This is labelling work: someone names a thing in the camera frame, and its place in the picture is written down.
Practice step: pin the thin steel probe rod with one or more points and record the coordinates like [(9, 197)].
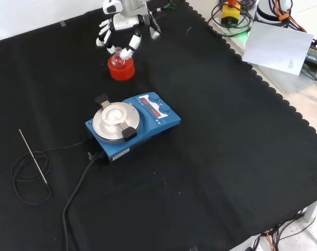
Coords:
[(33, 155)]

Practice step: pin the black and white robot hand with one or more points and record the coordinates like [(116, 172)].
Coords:
[(127, 22)]

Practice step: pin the black power adapter brick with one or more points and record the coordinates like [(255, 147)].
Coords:
[(315, 56)]

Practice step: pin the clear glass round-bottom flask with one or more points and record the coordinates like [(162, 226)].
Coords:
[(117, 60)]

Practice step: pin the blue base lab heater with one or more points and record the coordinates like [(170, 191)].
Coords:
[(147, 125)]

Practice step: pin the clear cloth clip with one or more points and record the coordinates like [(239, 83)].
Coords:
[(62, 23), (193, 248)]

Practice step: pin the white table leg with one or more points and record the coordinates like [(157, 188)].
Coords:
[(312, 210)]

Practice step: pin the pale board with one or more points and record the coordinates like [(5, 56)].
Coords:
[(275, 47)]

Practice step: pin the black bench cloth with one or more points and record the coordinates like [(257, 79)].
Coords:
[(200, 157)]

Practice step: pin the yellow stop button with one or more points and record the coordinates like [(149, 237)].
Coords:
[(230, 14)]

